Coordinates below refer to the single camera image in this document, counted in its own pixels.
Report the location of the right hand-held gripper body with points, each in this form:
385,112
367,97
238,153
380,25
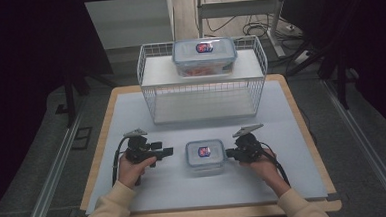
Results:
250,149

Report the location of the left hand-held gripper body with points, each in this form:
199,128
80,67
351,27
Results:
137,151

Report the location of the small clear food container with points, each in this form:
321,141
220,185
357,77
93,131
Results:
205,158

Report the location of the large clear food container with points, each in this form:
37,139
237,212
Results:
205,59

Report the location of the person's left hand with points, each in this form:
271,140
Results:
132,171

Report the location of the person's right hand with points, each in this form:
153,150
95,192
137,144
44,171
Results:
267,173

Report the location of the white table mat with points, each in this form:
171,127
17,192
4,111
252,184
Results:
141,114

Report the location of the dark metal stand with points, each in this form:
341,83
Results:
69,98
341,80

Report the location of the white power strip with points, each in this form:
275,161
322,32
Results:
301,57

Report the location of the white panel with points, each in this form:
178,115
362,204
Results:
129,21

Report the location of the grey metal floor rail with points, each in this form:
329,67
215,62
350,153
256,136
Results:
51,176
370,152

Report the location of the white metal desk frame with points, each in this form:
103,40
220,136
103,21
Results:
239,7

